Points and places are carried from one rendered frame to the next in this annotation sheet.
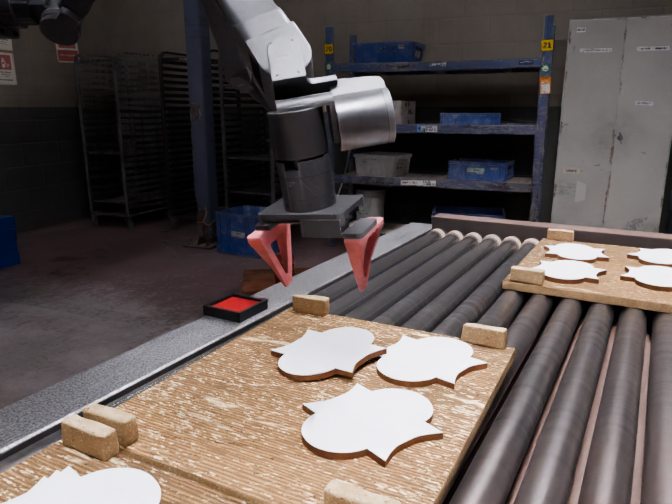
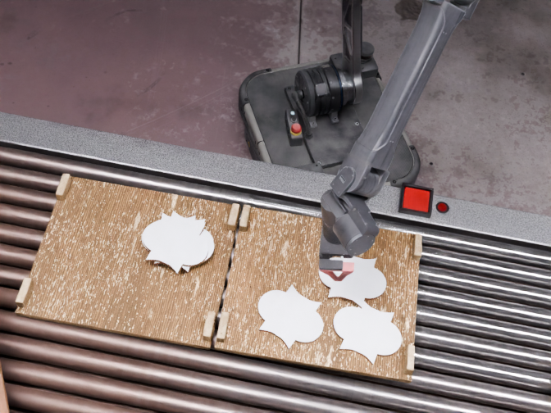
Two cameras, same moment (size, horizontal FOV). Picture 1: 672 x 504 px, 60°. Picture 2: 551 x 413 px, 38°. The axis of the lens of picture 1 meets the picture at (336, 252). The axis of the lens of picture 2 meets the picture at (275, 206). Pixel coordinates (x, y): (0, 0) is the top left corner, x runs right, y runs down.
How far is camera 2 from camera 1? 1.40 m
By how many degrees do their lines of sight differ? 65
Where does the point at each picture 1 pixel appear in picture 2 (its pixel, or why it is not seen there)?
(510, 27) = not seen: outside the picture
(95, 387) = (291, 185)
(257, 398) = (294, 262)
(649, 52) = not seen: outside the picture
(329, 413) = (287, 297)
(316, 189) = (326, 234)
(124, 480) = (202, 247)
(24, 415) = (258, 174)
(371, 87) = (359, 229)
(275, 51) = (343, 173)
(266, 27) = (357, 156)
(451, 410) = (316, 351)
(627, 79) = not seen: outside the picture
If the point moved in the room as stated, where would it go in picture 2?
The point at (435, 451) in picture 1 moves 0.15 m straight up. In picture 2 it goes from (278, 348) to (284, 319)
